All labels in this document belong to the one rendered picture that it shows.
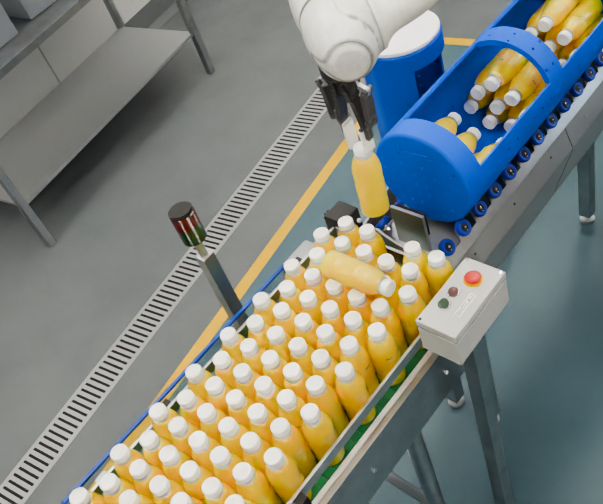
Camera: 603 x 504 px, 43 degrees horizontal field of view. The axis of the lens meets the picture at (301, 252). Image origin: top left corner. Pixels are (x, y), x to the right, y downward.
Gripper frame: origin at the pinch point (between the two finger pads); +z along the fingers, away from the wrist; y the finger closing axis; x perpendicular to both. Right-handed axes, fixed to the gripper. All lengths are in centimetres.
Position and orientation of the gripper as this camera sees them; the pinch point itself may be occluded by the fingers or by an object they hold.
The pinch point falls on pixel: (358, 136)
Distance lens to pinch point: 164.1
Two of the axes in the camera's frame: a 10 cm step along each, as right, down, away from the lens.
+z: 2.8, 6.7, 6.9
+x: -6.2, 6.7, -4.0
